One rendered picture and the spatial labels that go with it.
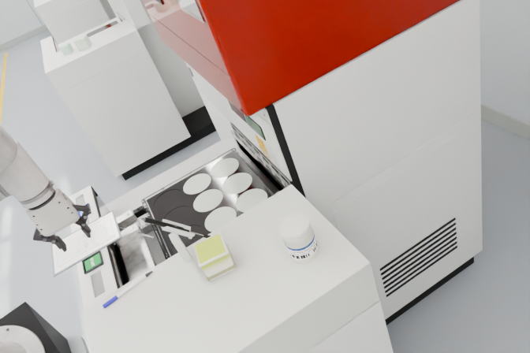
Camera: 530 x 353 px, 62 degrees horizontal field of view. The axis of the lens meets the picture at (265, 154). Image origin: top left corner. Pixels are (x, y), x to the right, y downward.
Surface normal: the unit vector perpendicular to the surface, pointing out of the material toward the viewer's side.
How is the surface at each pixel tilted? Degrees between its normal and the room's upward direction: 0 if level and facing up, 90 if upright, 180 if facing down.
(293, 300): 0
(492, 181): 0
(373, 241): 90
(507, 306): 0
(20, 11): 90
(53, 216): 91
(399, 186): 90
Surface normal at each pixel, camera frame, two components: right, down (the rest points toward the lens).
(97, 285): -0.29, -0.76
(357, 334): 0.44, 0.43
